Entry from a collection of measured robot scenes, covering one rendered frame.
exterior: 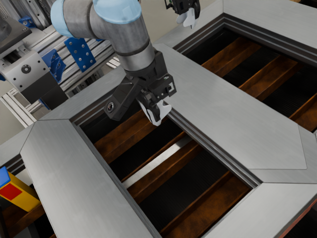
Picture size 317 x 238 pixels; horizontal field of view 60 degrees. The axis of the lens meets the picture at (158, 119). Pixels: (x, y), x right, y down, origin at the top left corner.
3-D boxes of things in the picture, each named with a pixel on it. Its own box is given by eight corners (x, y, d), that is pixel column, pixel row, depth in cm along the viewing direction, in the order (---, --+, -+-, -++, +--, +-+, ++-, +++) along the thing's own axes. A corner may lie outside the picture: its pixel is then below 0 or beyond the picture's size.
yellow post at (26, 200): (46, 206, 93) (10, 181, 79) (34, 216, 92) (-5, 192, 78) (42, 195, 96) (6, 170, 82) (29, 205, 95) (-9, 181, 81)
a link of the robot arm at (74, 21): (87, 14, 64) (127, 15, 59) (60, 45, 58) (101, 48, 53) (71, -19, 58) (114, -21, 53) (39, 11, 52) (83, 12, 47)
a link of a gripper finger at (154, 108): (164, 122, 67) (155, 97, 60) (159, 125, 67) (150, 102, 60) (153, 112, 70) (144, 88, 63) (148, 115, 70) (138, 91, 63)
